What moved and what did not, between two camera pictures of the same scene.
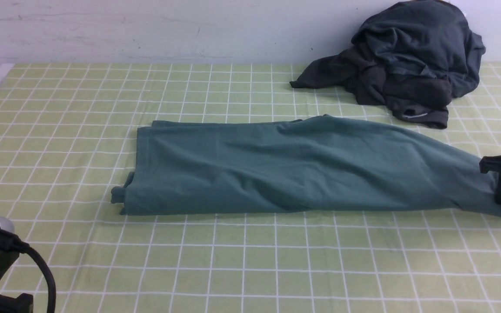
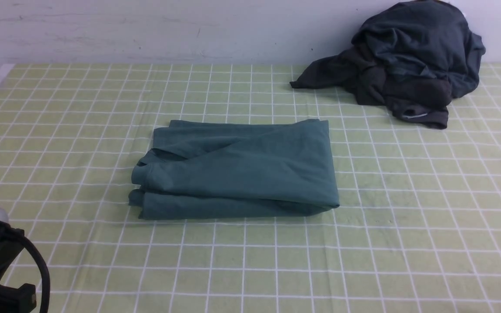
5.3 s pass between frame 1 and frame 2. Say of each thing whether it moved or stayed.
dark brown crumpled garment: stayed
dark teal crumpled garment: stayed
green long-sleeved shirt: moved
